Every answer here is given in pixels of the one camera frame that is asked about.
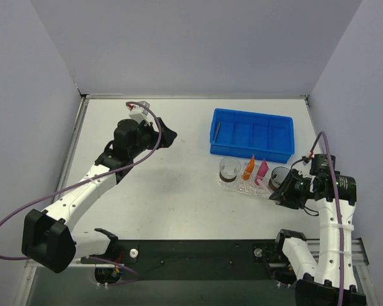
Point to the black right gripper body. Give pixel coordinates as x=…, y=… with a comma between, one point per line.
x=289, y=188

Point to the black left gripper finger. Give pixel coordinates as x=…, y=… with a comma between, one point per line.
x=161, y=125
x=167, y=137

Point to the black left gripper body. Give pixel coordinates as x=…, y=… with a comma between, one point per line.
x=155, y=138

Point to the blue tinted cup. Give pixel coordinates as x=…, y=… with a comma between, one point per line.
x=277, y=177

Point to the pink toothbrush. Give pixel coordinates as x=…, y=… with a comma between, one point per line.
x=259, y=182

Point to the pink toothpaste tube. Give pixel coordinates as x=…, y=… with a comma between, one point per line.
x=263, y=169

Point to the clear textured acrylic stand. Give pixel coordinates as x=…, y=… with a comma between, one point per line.
x=249, y=186

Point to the orange toothpaste tube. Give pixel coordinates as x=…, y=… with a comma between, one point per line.
x=249, y=169

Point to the grey toothbrush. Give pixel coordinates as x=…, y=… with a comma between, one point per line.
x=216, y=131

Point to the clear cup brown band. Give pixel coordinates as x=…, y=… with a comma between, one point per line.
x=229, y=168

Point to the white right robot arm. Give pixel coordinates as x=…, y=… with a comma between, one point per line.
x=329, y=278

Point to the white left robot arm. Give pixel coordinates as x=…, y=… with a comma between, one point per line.
x=47, y=235

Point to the clear textured oval tray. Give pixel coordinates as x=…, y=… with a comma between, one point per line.
x=233, y=186

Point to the blue plastic divided bin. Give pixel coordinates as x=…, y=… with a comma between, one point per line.
x=243, y=134

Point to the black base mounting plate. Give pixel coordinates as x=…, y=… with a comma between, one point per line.
x=204, y=260

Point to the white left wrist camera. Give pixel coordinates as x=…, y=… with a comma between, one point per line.
x=137, y=112

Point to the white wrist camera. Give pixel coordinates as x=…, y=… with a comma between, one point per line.
x=137, y=112
x=307, y=159

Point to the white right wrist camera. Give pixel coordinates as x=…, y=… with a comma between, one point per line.
x=307, y=159

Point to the aluminium frame rail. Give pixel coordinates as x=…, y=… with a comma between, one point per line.
x=359, y=255

